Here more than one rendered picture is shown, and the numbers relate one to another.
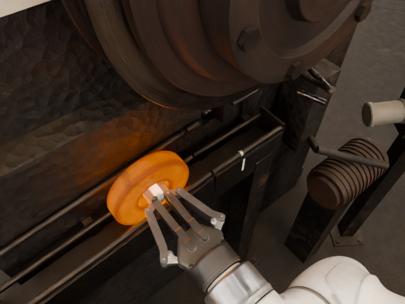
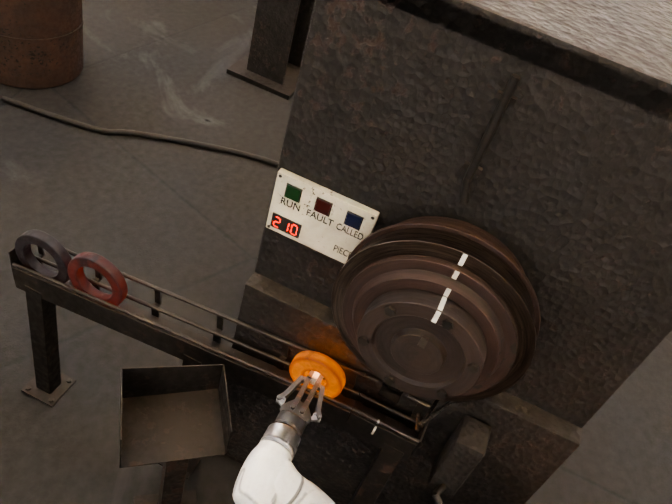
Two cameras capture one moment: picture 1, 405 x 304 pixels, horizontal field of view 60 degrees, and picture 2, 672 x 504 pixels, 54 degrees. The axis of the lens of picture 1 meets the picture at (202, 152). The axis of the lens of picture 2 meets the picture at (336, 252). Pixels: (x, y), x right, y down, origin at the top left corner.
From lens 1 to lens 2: 1.21 m
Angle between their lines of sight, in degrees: 34
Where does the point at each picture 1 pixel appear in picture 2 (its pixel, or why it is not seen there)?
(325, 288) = (308, 489)
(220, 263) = (290, 420)
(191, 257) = (287, 409)
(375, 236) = not seen: outside the picture
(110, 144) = (325, 336)
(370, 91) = not seen: outside the picture
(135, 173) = (315, 356)
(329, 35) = (418, 385)
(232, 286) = (281, 429)
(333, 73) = (475, 449)
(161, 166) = (327, 367)
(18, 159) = (288, 300)
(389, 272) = not seen: outside the picture
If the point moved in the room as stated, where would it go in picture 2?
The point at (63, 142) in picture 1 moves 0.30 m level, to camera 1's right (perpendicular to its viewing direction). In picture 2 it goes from (308, 312) to (364, 403)
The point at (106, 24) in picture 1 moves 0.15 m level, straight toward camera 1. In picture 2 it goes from (337, 292) to (291, 321)
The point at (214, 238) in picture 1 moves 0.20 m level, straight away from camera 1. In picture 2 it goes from (304, 417) to (372, 398)
